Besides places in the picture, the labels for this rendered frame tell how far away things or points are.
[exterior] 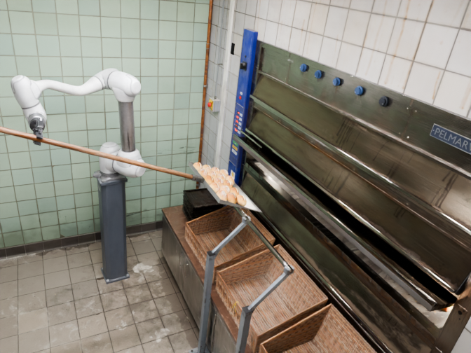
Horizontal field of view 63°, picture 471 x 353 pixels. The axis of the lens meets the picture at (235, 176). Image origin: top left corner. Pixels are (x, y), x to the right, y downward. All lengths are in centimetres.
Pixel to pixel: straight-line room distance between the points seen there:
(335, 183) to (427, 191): 58
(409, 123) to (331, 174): 58
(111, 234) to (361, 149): 213
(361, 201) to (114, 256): 217
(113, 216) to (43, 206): 83
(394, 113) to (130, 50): 224
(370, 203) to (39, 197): 280
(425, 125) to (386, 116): 21
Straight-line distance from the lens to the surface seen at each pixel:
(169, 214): 341
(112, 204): 316
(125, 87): 261
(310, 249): 251
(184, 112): 370
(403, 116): 188
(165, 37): 348
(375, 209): 203
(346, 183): 216
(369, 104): 202
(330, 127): 220
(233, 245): 310
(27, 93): 244
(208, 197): 331
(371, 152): 200
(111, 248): 341
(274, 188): 274
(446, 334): 198
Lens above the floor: 248
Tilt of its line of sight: 27 degrees down
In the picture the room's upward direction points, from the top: 7 degrees clockwise
